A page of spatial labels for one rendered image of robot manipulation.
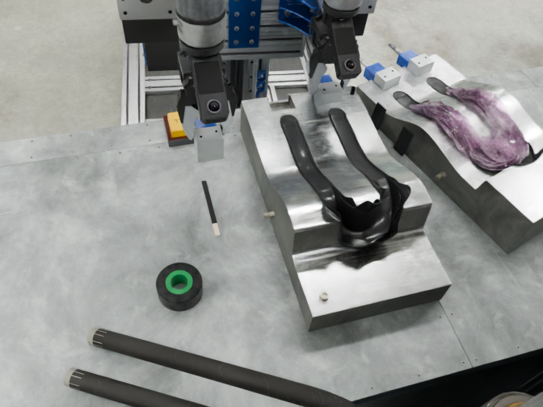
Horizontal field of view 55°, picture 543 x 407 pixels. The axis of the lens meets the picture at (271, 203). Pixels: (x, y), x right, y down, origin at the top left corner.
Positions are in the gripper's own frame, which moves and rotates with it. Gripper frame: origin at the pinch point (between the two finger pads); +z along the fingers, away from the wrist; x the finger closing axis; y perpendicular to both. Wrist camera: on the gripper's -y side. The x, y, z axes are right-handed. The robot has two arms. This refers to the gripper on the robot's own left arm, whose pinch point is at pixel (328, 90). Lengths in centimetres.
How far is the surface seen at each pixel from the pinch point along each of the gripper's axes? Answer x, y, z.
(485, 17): -161, 139, 91
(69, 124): 70, 97, 91
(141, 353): 47, -47, 6
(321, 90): 2.4, -1.2, -1.3
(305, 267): 17.5, -38.7, 4.4
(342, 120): -0.8, -7.5, 2.2
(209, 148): 29.3, -14.8, -3.4
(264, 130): 16.4, -7.3, 1.7
